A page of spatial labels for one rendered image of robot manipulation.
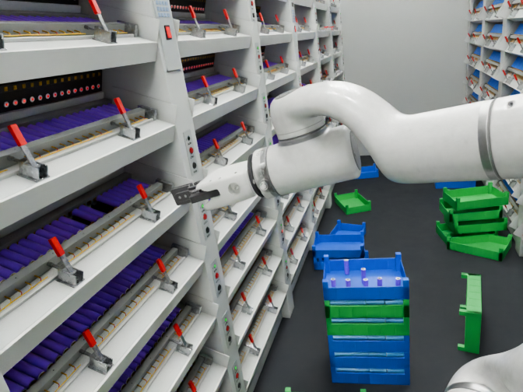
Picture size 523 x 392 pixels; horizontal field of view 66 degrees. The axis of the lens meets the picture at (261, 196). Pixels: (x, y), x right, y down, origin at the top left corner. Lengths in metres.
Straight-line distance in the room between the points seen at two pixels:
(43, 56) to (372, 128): 0.53
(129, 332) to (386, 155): 0.69
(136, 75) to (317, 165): 0.63
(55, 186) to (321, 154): 0.44
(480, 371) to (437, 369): 1.14
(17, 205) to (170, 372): 0.62
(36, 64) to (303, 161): 0.45
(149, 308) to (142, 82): 0.56
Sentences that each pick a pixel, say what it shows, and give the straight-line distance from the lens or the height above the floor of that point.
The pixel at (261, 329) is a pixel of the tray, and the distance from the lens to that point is 1.83.
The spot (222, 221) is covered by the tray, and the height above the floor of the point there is 0.77.
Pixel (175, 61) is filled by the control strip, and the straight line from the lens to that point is 1.10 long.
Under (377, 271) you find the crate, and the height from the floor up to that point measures 0.40.
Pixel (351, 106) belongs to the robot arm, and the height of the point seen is 1.22.
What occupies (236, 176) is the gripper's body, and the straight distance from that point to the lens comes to 0.64.
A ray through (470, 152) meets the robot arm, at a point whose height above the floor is 1.17.
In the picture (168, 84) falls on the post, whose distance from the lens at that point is 1.06.
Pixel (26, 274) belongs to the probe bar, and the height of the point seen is 1.00.
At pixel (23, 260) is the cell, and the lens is 0.84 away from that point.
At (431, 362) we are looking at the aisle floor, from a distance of 1.92.
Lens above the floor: 1.31
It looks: 20 degrees down
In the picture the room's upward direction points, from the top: 8 degrees counter-clockwise
